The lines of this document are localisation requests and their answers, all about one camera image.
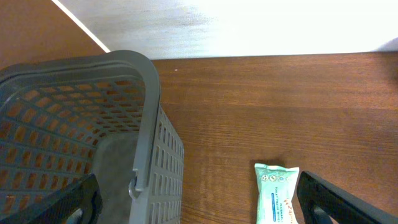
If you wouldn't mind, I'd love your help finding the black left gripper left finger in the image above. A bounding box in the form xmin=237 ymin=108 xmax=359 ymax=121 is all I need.
xmin=1 ymin=174 xmax=103 ymax=224

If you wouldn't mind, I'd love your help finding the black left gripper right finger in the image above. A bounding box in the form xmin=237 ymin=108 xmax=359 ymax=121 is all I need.
xmin=297 ymin=171 xmax=397 ymax=224

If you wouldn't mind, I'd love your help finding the mint green wipes pack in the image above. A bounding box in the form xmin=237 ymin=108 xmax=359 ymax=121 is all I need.
xmin=254 ymin=163 xmax=300 ymax=224

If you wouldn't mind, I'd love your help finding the grey plastic mesh basket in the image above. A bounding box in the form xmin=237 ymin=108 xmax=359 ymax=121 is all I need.
xmin=1 ymin=50 xmax=184 ymax=223

